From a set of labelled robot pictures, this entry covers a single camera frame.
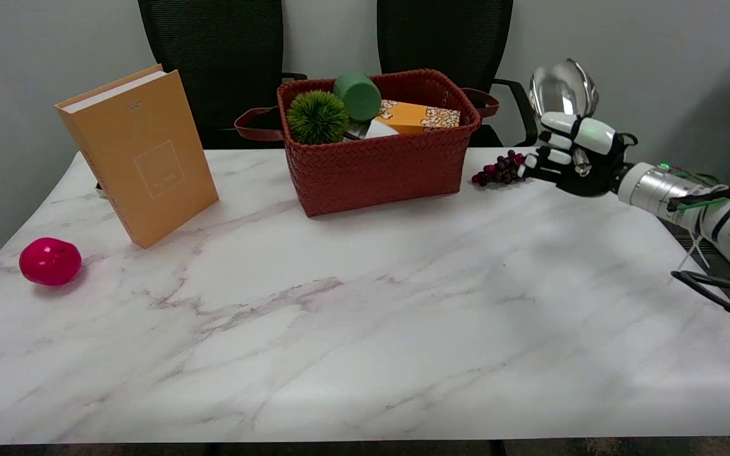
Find orange hardcover book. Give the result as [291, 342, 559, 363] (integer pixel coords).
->
[54, 64, 220, 249]

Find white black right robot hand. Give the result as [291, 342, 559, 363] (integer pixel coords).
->
[518, 112, 638, 197]

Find green spiky ball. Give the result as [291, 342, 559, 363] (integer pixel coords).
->
[286, 90, 350, 146]

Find orange popcorn box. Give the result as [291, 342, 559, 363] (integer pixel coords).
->
[375, 99, 461, 135]

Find dark purple grape bunch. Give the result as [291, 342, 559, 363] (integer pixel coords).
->
[471, 149, 528, 187]

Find white paper packet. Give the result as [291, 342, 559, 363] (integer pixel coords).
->
[363, 118, 400, 139]

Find green cylindrical cup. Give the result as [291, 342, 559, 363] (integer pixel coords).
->
[333, 72, 383, 123]

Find black mesh office chair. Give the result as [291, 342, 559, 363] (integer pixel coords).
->
[138, 0, 307, 150]
[376, 0, 539, 148]

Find magenta plastic ball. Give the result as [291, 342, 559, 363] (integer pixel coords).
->
[19, 237, 82, 286]

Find red woven basket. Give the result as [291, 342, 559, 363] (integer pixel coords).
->
[234, 68, 501, 218]

